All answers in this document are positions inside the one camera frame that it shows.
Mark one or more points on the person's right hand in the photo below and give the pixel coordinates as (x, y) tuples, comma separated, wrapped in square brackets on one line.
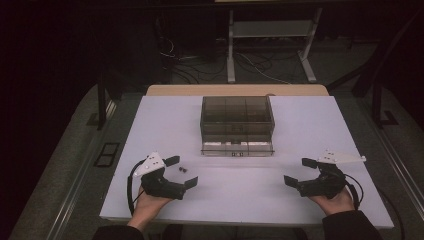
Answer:
[(335, 203)]

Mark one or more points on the transparent plastic drawer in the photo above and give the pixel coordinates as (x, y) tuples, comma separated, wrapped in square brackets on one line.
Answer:
[(237, 149)]

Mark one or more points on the smoky transparent drawer box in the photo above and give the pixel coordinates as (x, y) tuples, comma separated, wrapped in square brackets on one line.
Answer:
[(237, 116)]

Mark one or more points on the person's left hand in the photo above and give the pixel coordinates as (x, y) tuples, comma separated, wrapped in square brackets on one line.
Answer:
[(148, 206)]

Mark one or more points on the black stand leg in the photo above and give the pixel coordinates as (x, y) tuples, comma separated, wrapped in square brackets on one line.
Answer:
[(101, 103)]

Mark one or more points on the white metal stand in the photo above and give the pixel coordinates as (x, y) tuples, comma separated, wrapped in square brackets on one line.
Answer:
[(271, 29)]

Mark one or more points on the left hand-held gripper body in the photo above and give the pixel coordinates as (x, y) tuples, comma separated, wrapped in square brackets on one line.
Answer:
[(156, 185)]

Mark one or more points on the small black part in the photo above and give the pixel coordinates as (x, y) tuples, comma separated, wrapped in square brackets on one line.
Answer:
[(182, 169)]

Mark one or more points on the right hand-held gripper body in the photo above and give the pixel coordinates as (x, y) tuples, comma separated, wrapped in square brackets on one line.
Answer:
[(325, 185)]

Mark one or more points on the black floor outlet plate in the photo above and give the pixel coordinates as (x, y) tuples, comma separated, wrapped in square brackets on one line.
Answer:
[(106, 154)]

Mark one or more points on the black stand frame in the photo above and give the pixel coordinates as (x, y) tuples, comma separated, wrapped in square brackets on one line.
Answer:
[(376, 83)]

